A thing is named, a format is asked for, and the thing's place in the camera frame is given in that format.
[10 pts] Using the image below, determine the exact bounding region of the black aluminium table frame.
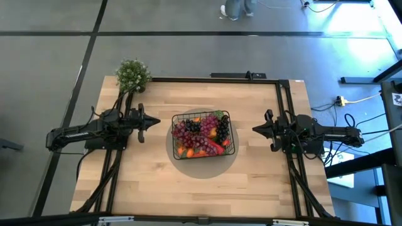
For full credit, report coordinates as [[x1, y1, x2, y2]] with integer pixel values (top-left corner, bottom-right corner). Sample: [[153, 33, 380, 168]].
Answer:
[[70, 77, 335, 220]]

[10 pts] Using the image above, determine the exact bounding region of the small green potted plant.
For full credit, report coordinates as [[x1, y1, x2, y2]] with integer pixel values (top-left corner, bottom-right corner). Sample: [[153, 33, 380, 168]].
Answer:
[[115, 58, 153, 94]]

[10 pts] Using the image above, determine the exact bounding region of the dark grey floor object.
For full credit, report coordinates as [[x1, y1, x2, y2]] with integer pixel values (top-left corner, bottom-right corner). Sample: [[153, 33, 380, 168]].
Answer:
[[0, 137, 24, 152]]

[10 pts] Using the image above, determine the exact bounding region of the black bracket bar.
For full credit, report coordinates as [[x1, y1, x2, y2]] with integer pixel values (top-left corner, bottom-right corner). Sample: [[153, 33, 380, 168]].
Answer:
[[209, 71, 268, 80]]

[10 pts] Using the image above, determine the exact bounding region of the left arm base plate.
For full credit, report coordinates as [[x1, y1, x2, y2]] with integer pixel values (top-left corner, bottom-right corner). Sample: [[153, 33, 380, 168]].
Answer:
[[84, 125, 130, 151]]

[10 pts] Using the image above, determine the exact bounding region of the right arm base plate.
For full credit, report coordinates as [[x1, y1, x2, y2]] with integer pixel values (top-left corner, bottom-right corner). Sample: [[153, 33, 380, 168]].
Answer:
[[280, 129, 325, 155]]

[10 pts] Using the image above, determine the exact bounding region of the black floor beam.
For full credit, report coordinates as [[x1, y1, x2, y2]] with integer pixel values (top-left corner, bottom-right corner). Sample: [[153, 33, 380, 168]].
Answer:
[[340, 59, 402, 85]]

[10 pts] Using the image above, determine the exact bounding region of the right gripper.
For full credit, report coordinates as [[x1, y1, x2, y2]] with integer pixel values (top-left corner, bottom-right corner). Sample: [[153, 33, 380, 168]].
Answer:
[[252, 109, 290, 153]]

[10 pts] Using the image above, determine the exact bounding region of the silver bracket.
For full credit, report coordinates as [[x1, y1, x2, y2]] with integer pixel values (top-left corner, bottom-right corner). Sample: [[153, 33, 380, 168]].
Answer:
[[97, 215, 135, 224], [272, 218, 310, 226]]

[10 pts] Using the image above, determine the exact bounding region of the grey floor cable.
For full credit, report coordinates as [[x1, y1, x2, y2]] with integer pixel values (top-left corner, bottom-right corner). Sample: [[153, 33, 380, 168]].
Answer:
[[344, 124, 402, 155]]

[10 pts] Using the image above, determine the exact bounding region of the person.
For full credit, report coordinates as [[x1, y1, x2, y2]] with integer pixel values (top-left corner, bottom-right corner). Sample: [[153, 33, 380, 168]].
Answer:
[[219, 0, 259, 22]]

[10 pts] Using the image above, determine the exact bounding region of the white sheet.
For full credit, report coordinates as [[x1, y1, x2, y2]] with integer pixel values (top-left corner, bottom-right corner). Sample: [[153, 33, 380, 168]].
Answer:
[[326, 147, 356, 189]]

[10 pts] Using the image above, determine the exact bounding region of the black cable with plug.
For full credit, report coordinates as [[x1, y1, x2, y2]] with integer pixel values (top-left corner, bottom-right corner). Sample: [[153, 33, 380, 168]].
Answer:
[[300, 0, 340, 14]]

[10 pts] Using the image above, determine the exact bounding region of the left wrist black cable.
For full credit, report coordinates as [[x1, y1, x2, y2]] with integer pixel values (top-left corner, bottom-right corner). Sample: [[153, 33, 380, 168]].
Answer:
[[78, 89, 136, 131]]

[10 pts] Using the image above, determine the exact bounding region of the white power cable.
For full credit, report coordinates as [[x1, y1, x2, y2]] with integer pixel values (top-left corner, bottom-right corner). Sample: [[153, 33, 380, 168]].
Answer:
[[344, 92, 383, 105]]

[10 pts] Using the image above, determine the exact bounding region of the grey round mat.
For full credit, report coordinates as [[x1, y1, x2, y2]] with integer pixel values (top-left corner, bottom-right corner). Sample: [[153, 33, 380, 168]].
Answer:
[[165, 108, 239, 180]]

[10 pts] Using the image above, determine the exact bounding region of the black crossbar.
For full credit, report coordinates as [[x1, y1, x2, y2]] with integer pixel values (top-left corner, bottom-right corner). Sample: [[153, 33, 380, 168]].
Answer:
[[0, 212, 402, 226]]

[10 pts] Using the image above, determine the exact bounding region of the black floor cable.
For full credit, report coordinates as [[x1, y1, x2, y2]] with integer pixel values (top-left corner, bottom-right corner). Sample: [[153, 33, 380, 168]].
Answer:
[[361, 128, 392, 136], [354, 112, 387, 128]]

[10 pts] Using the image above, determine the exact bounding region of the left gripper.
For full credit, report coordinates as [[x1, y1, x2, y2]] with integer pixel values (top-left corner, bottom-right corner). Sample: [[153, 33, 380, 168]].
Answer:
[[127, 102, 161, 144]]

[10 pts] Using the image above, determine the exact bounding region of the black slanted bar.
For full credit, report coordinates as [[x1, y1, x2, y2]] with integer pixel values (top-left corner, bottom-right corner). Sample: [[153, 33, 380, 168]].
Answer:
[[325, 147, 398, 180]]

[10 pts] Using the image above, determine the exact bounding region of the black wire basket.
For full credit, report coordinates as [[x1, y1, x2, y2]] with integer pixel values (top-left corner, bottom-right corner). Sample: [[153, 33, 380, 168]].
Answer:
[[171, 110, 236, 161]]

